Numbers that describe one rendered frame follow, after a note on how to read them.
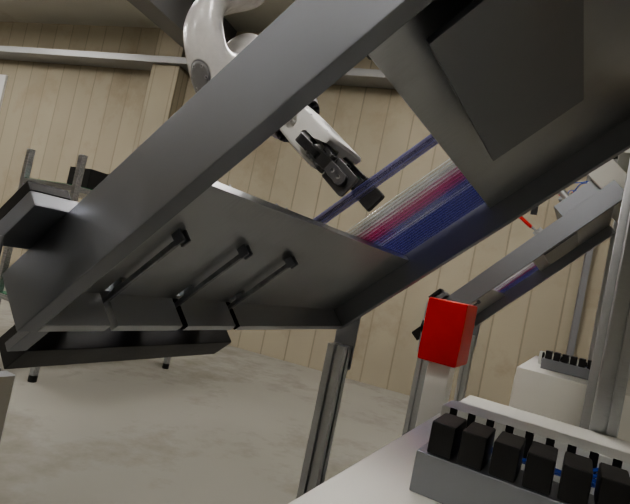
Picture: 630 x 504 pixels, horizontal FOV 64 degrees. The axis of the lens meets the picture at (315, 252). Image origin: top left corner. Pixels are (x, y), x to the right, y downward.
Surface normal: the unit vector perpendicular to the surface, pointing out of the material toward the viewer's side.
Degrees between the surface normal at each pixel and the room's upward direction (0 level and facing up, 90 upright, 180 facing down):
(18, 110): 90
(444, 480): 90
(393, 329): 90
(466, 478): 90
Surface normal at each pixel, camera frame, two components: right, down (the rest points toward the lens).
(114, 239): -0.47, -0.13
